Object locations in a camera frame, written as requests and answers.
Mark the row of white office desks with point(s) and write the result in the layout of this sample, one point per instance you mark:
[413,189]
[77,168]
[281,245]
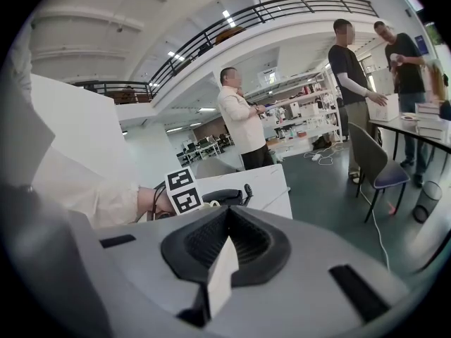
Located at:
[202,148]

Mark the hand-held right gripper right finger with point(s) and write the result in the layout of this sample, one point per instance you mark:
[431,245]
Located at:
[310,259]

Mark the grey desk black legs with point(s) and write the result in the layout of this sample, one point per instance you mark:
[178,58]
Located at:
[394,125]

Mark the white storage box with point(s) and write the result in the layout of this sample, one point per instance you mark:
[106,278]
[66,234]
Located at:
[384,109]

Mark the black mezzanine railing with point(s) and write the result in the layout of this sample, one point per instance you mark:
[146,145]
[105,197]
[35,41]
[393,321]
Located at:
[246,14]

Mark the white shelf rack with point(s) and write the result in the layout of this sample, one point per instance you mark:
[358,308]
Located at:
[306,118]

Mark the black mesh waste bin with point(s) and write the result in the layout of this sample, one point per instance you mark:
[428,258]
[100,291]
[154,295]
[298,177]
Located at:
[428,199]

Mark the white marble table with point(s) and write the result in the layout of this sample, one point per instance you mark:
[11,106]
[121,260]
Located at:
[267,188]

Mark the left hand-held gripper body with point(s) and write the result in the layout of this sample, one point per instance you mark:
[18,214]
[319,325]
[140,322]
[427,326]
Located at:
[183,190]

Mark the beige ceramic mug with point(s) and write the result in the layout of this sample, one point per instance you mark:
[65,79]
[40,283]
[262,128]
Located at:
[211,204]

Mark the grey chair blue seat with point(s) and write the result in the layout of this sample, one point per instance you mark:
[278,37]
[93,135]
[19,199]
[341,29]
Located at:
[370,157]

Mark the black oblong case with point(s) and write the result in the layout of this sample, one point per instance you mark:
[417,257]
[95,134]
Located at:
[223,195]

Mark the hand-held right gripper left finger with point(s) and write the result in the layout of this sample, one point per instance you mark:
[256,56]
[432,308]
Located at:
[141,259]

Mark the person's left forearm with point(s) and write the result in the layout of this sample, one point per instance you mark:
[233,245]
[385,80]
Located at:
[105,195]

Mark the stack of books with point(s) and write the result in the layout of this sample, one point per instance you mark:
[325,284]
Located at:
[431,122]

